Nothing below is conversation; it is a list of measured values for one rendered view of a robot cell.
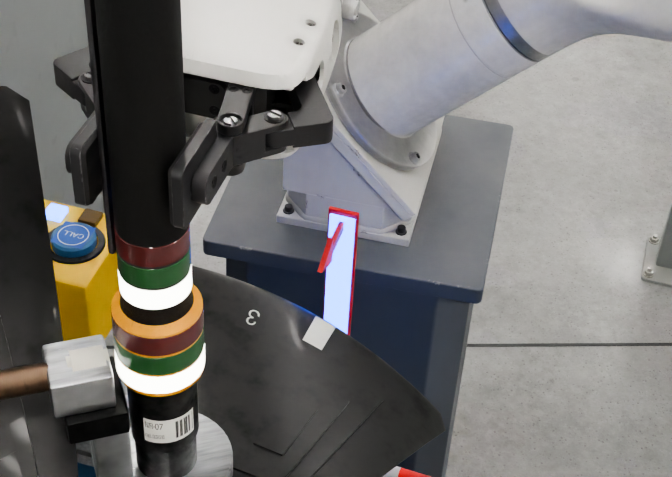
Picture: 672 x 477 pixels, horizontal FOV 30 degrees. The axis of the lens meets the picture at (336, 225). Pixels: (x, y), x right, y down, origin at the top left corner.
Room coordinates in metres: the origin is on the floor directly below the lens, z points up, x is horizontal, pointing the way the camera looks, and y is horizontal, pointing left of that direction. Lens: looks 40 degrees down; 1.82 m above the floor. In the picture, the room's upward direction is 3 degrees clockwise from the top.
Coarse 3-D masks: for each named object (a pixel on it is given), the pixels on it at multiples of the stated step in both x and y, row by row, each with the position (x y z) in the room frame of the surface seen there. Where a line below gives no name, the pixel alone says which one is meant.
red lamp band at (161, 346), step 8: (112, 320) 0.41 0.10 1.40; (200, 320) 0.42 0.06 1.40; (112, 328) 0.42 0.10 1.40; (120, 328) 0.41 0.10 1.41; (192, 328) 0.41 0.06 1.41; (200, 328) 0.42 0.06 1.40; (120, 336) 0.41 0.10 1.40; (128, 336) 0.40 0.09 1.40; (136, 336) 0.40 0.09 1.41; (176, 336) 0.40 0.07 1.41; (184, 336) 0.41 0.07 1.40; (192, 336) 0.41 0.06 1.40; (128, 344) 0.40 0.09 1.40; (136, 344) 0.40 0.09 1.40; (144, 344) 0.40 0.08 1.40; (152, 344) 0.40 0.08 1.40; (160, 344) 0.40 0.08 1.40; (168, 344) 0.40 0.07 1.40; (176, 344) 0.40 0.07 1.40; (184, 344) 0.41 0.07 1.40; (136, 352) 0.40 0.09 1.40; (144, 352) 0.40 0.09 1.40; (152, 352) 0.40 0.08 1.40; (160, 352) 0.40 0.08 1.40; (168, 352) 0.40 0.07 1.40; (176, 352) 0.40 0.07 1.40
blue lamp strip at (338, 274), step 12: (336, 216) 0.76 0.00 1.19; (348, 228) 0.75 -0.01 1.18; (348, 240) 0.75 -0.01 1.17; (336, 252) 0.76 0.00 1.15; (348, 252) 0.75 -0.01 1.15; (336, 264) 0.76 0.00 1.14; (348, 264) 0.75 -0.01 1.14; (336, 276) 0.76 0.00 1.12; (348, 276) 0.75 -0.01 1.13; (336, 288) 0.76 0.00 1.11; (348, 288) 0.75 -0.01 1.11; (336, 300) 0.76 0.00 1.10; (348, 300) 0.75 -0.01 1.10; (324, 312) 0.76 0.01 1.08; (336, 312) 0.76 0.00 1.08; (348, 312) 0.75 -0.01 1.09; (336, 324) 0.76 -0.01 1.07
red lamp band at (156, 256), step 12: (120, 240) 0.41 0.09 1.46; (180, 240) 0.41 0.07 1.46; (120, 252) 0.41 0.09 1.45; (132, 252) 0.41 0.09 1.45; (144, 252) 0.41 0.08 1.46; (156, 252) 0.41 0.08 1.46; (168, 252) 0.41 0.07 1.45; (180, 252) 0.41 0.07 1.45; (144, 264) 0.41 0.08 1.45; (156, 264) 0.41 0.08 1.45; (168, 264) 0.41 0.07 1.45
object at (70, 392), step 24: (96, 336) 0.43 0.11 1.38; (48, 360) 0.41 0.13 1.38; (72, 384) 0.39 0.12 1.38; (96, 384) 0.40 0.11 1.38; (120, 384) 0.42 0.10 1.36; (72, 408) 0.39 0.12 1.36; (96, 408) 0.40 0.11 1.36; (120, 408) 0.40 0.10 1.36; (72, 432) 0.39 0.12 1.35; (96, 432) 0.39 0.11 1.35; (120, 432) 0.40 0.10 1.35; (216, 432) 0.44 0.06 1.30; (96, 456) 0.40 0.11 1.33; (120, 456) 0.40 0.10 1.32; (216, 456) 0.43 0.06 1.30
